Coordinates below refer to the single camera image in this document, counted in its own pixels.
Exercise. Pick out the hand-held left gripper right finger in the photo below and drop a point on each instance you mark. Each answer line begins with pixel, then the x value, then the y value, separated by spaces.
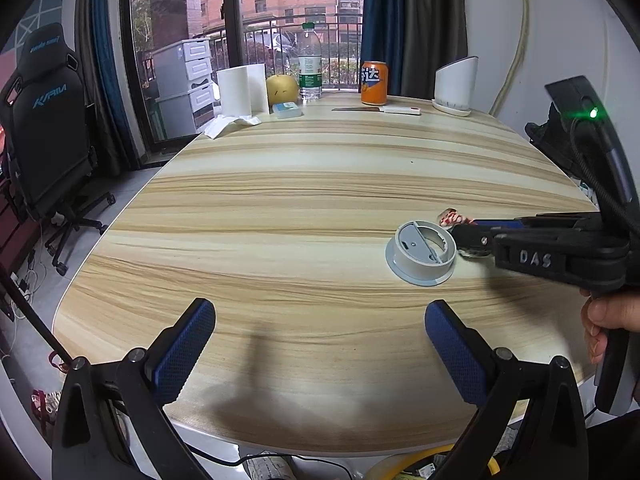
pixel 455 355

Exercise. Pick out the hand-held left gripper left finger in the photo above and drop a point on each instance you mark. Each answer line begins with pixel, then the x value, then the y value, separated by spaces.
pixel 185 350

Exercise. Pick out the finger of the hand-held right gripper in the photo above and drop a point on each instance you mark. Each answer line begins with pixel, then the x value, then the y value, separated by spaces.
pixel 475 240
pixel 495 223

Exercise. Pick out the red white wrapper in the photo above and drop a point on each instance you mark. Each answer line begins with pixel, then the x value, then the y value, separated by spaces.
pixel 450 218

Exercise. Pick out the grey round plastic container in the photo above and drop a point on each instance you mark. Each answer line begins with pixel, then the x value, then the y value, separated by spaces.
pixel 420 266

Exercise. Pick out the person's right hand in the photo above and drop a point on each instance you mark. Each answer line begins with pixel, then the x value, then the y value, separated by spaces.
pixel 620 312

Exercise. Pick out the white slanted container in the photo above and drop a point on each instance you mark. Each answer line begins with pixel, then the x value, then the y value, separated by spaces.
pixel 455 85

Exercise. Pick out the small red object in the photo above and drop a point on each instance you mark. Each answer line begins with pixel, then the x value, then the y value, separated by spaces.
pixel 47 410

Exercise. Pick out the white power strip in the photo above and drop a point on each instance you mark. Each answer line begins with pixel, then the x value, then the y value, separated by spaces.
pixel 22 285

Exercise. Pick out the orange soda can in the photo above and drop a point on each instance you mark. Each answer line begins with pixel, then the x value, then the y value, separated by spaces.
pixel 374 85

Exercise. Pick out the blue grey curtain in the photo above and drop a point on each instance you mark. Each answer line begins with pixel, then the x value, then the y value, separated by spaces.
pixel 415 20
pixel 100 60

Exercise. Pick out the light blue soap box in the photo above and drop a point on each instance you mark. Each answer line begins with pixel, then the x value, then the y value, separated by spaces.
pixel 286 111

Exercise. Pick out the white tissue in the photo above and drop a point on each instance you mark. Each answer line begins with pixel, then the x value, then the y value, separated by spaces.
pixel 227 125

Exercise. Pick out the clear water bottle green label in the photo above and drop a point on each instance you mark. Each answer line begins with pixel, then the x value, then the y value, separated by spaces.
pixel 310 70

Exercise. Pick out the balcony railing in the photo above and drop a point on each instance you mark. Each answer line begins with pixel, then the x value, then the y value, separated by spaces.
pixel 340 40

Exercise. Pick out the yellow pear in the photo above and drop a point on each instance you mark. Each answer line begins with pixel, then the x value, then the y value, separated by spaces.
pixel 282 90

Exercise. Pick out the black gaming chair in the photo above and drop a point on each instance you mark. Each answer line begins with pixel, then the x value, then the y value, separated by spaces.
pixel 45 125

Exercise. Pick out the white paper towel roll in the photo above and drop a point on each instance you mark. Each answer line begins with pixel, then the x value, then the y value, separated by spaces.
pixel 242 90

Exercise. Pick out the white drawer cabinet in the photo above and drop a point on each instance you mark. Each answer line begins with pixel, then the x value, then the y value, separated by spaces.
pixel 192 80

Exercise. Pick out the white wall pipe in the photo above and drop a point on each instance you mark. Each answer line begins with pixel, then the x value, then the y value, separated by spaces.
pixel 522 25

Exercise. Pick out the black sliding door frame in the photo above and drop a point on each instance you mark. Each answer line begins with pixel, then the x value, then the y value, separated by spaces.
pixel 231 10

